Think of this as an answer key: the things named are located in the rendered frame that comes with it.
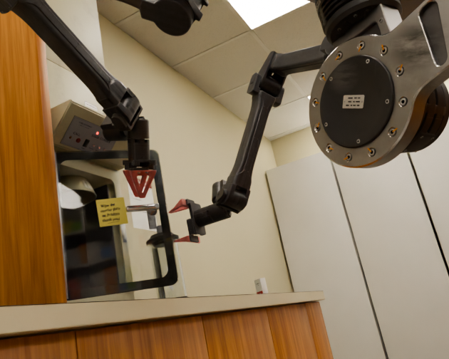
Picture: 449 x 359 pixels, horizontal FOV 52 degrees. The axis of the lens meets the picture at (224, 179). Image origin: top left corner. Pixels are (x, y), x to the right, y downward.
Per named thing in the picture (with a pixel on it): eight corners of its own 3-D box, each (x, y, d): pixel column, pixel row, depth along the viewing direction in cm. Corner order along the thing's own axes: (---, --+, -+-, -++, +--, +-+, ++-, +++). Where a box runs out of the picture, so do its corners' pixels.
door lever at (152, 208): (123, 218, 127) (122, 209, 128) (157, 215, 131) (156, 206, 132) (127, 212, 122) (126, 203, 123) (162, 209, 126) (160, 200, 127)
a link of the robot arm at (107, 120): (119, 116, 113) (132, 92, 118) (83, 118, 118) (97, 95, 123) (142, 149, 121) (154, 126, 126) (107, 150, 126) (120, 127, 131)
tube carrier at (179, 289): (150, 310, 145) (140, 244, 152) (178, 305, 152) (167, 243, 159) (169, 304, 138) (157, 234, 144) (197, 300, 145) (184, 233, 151)
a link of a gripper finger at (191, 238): (177, 227, 154) (202, 219, 150) (181, 248, 151) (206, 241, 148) (166, 226, 148) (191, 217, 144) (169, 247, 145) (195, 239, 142)
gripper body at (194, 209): (195, 206, 152) (214, 199, 149) (201, 236, 149) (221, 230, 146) (184, 203, 146) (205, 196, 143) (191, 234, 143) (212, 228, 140)
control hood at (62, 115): (41, 145, 126) (39, 112, 129) (118, 171, 154) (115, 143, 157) (73, 131, 122) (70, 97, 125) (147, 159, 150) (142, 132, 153)
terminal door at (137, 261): (60, 302, 114) (48, 152, 126) (178, 284, 127) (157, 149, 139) (60, 301, 113) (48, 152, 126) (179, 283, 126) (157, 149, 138)
